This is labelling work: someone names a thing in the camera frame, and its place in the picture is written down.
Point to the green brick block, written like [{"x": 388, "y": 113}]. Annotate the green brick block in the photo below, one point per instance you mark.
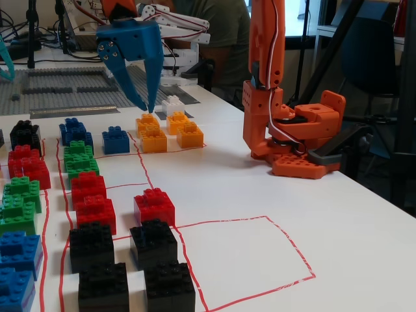
[
  {"x": 76, "y": 148},
  {"x": 16, "y": 216},
  {"x": 83, "y": 167},
  {"x": 22, "y": 191}
]

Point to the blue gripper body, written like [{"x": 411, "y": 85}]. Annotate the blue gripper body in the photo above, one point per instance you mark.
[{"x": 136, "y": 40}]

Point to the blue brick block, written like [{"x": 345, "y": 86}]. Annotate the blue brick block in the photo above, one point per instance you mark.
[
  {"x": 19, "y": 253},
  {"x": 70, "y": 123},
  {"x": 115, "y": 141},
  {"x": 81, "y": 138},
  {"x": 13, "y": 289}
]

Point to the red canister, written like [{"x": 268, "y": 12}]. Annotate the red canister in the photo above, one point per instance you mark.
[{"x": 400, "y": 19}]

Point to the small grey brick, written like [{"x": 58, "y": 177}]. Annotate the small grey brick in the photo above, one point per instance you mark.
[{"x": 15, "y": 96}]

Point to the grey studded baseplate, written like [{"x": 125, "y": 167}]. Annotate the grey studded baseplate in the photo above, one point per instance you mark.
[{"x": 81, "y": 99}]

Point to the yellow brick block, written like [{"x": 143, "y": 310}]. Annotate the yellow brick block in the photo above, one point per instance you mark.
[
  {"x": 147, "y": 122},
  {"x": 152, "y": 141},
  {"x": 177, "y": 118},
  {"x": 190, "y": 136}
]

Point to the black brick block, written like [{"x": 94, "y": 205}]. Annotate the black brick block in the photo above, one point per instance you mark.
[
  {"x": 104, "y": 289},
  {"x": 92, "y": 247},
  {"x": 169, "y": 289},
  {"x": 19, "y": 126},
  {"x": 154, "y": 243},
  {"x": 31, "y": 141},
  {"x": 1, "y": 138}
]

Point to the dark metal pole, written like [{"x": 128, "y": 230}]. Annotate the dark metal pole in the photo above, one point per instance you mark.
[{"x": 406, "y": 130}]

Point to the black tripod stand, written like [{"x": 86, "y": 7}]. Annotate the black tripod stand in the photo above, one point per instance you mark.
[{"x": 328, "y": 48}]

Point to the grey square tape marker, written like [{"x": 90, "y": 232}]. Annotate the grey square tape marker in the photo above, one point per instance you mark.
[{"x": 159, "y": 114}]

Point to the white brick block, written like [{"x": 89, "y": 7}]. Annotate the white brick block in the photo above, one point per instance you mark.
[{"x": 173, "y": 107}]

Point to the dark blue chair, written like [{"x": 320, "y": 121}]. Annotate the dark blue chair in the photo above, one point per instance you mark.
[{"x": 367, "y": 58}]

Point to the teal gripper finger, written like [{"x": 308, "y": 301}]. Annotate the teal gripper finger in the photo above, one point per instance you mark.
[{"x": 8, "y": 60}]

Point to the black laptop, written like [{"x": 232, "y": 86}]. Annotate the black laptop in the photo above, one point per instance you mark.
[{"x": 84, "y": 42}]

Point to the grey black table clamp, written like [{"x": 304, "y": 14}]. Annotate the grey black table clamp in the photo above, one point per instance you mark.
[{"x": 325, "y": 159}]

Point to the grey duct tape strip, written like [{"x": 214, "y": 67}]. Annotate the grey duct tape strip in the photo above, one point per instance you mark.
[
  {"x": 183, "y": 94},
  {"x": 74, "y": 111}
]

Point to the red brick block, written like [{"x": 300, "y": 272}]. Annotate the red brick block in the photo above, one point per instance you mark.
[
  {"x": 19, "y": 156},
  {"x": 154, "y": 206},
  {"x": 96, "y": 213},
  {"x": 37, "y": 175},
  {"x": 87, "y": 185}
]

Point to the black chair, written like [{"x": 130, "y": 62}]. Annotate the black chair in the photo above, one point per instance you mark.
[{"x": 205, "y": 76}]

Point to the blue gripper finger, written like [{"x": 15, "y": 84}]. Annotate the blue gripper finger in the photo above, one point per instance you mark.
[
  {"x": 154, "y": 81},
  {"x": 115, "y": 60}
]

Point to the grey brick wall frame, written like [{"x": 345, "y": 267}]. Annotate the grey brick wall frame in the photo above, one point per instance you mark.
[{"x": 94, "y": 88}]

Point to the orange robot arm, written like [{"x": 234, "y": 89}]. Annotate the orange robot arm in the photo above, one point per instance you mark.
[{"x": 260, "y": 42}]

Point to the person in green shirt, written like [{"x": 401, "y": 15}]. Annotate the person in green shirt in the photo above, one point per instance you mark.
[{"x": 227, "y": 39}]

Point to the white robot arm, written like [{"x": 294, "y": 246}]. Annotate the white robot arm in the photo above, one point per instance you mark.
[{"x": 185, "y": 27}]

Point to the black stand pole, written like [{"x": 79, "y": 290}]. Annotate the black stand pole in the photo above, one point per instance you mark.
[{"x": 31, "y": 39}]

